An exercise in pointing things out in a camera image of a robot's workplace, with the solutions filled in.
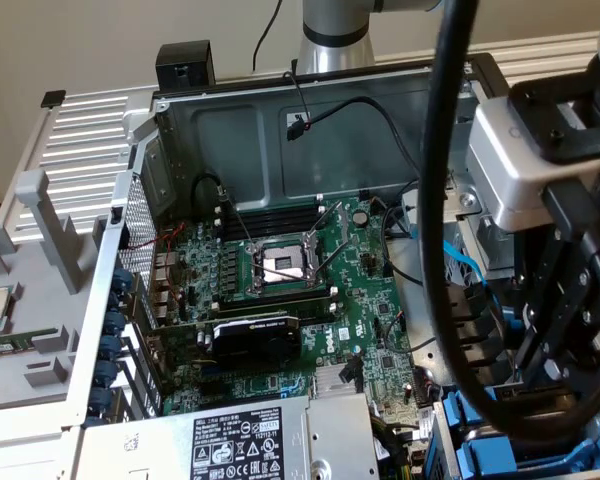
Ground CPU socket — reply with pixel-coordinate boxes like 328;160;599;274
244;233;331;297

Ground green Dell motherboard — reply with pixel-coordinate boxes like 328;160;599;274
149;194;431;431

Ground blue data wire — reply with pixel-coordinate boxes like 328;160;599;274
442;238;524;334

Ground open silver PC case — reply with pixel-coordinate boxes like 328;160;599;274
64;52;600;480

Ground thin metal locking lever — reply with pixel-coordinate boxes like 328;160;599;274
307;199;346;239
217;185;261;256

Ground thick black camera cable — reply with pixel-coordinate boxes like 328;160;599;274
419;0;600;444

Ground silver drive cage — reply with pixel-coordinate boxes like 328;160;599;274
399;164;519;281

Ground green RAM stick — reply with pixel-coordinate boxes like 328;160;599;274
0;338;35;358

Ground blue drive bay caddies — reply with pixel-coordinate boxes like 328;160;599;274
424;382;600;480

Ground thin black header wire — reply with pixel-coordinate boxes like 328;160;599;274
381;310;407;351

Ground RAM slot white latches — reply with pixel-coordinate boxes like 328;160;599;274
279;299;339;324
213;205;327;229
213;193;327;216
212;285;339;310

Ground braided yellow black cable bundle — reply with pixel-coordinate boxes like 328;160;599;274
369;407;426;480

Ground black mounted box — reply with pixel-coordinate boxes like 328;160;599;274
154;42;217;91

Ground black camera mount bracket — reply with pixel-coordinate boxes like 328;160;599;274
508;53;600;164

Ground thin black case cable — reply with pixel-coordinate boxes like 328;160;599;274
379;177;426;289

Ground grey parts rack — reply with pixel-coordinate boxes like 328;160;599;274
0;168;109;412

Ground disk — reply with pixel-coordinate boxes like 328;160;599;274
442;384;581;429
454;399;600;474

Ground black cable metal plug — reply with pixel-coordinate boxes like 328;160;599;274
192;172;231;211

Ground thin red fan wire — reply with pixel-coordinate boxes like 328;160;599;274
124;222;187;307

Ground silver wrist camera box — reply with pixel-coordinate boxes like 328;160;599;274
465;97;600;232

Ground black graphics card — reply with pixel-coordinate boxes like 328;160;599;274
147;310;305;374

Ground silver heat sink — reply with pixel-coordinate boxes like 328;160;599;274
312;366;355;399

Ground silver power supply unit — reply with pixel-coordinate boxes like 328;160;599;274
77;389;381;480

